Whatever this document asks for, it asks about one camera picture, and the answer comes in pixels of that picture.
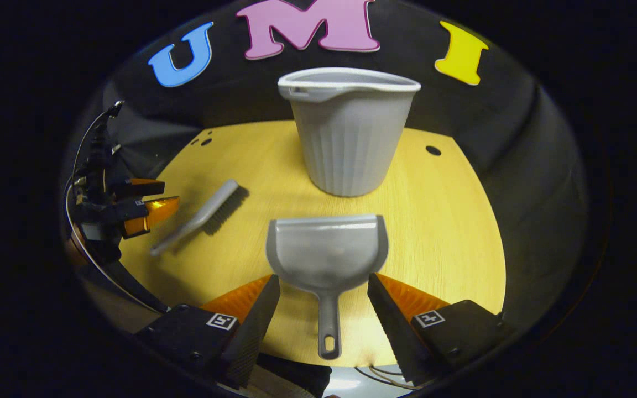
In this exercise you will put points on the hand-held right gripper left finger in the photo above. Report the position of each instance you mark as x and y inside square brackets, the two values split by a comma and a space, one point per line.
[252, 331]

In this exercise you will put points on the grey ribbed garbage bin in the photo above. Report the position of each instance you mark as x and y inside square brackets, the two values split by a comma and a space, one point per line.
[346, 149]

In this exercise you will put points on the grey plastic dustpan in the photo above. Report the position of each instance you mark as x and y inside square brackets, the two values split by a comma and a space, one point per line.
[327, 254]

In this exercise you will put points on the black backdrop cloth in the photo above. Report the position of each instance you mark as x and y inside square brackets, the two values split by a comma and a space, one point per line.
[517, 138]

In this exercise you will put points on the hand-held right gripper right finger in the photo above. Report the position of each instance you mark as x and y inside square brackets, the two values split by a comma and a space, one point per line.
[393, 331]

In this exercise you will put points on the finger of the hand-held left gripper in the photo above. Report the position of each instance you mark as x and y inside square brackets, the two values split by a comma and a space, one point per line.
[141, 189]
[133, 211]

